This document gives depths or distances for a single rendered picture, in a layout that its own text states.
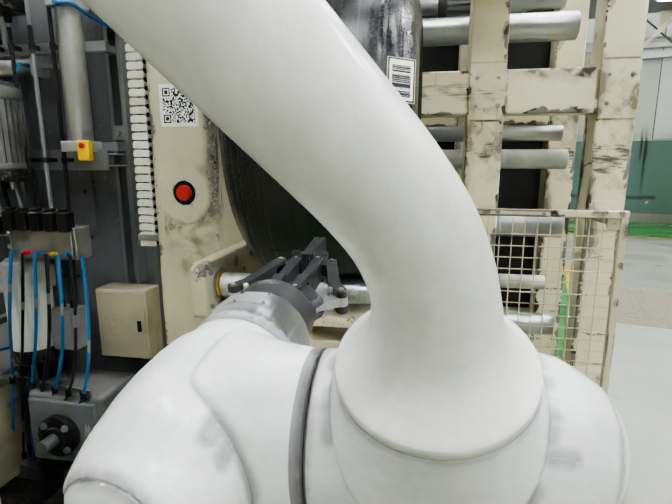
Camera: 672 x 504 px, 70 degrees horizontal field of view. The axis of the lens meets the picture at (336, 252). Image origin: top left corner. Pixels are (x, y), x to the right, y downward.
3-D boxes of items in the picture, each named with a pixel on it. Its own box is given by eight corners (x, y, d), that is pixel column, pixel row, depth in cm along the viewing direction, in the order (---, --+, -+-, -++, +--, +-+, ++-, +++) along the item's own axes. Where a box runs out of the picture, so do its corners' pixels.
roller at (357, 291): (211, 275, 84) (222, 268, 89) (213, 299, 86) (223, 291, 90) (411, 285, 78) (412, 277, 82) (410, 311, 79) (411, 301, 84)
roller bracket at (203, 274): (191, 319, 83) (188, 264, 81) (266, 267, 121) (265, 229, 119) (209, 320, 82) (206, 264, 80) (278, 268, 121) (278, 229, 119)
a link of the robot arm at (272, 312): (176, 312, 36) (210, 281, 42) (191, 412, 39) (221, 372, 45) (292, 319, 34) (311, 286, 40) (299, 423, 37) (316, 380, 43)
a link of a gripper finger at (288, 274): (279, 322, 48) (265, 321, 48) (303, 279, 59) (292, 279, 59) (276, 286, 47) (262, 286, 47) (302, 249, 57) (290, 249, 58)
